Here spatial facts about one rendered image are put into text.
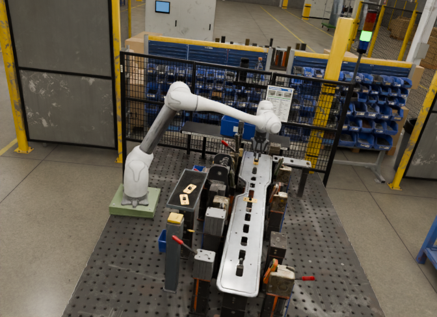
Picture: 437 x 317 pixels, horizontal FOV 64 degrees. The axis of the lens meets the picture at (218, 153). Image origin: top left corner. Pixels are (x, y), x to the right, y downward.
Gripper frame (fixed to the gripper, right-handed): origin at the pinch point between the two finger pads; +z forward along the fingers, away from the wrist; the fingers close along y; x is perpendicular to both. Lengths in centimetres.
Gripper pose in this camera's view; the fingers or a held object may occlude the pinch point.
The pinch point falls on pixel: (257, 156)
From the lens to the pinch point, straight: 249.9
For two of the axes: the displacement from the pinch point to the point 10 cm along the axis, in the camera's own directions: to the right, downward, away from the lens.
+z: -1.0, 8.9, 4.5
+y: 9.8, 1.6, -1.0
